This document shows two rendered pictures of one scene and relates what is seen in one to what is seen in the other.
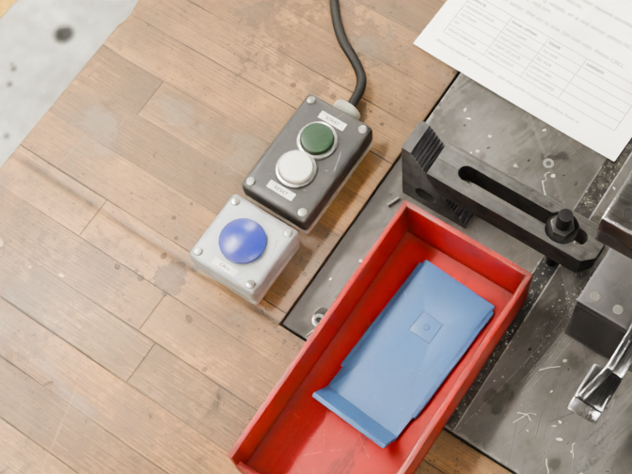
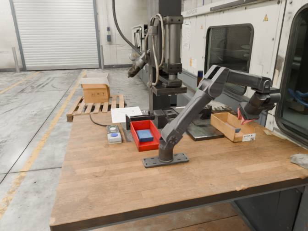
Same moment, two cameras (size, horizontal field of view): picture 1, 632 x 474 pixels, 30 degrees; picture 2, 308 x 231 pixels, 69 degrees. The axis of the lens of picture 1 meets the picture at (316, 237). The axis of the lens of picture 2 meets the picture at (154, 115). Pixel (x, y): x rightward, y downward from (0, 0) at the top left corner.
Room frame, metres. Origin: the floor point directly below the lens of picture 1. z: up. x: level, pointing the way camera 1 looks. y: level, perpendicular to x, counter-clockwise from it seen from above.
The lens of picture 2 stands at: (-0.34, 0.87, 1.43)
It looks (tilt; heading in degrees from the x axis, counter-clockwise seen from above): 20 degrees down; 300
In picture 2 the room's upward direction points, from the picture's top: 1 degrees counter-clockwise
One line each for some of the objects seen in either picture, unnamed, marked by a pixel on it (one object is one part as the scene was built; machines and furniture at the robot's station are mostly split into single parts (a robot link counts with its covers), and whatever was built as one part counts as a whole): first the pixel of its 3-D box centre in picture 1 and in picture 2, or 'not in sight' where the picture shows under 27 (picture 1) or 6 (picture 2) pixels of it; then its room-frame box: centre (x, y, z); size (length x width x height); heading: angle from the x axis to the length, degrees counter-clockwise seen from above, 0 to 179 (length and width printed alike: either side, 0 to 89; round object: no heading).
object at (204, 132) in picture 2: not in sight; (203, 131); (0.00, -0.25, 0.91); 0.17 x 0.16 x 0.02; 45
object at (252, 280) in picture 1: (247, 254); (114, 140); (0.38, 0.06, 0.90); 0.07 x 0.07 x 0.06; 45
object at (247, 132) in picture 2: not in sight; (231, 126); (-0.13, -0.35, 0.93); 0.25 x 0.13 x 0.08; 135
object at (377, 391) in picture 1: (405, 350); (144, 134); (0.26, -0.05, 0.92); 0.15 x 0.07 x 0.03; 131
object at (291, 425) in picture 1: (384, 372); (145, 134); (0.24, -0.03, 0.93); 0.25 x 0.12 x 0.06; 135
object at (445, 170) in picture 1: (514, 213); (142, 119); (0.34, -0.16, 0.95); 0.15 x 0.03 x 0.10; 45
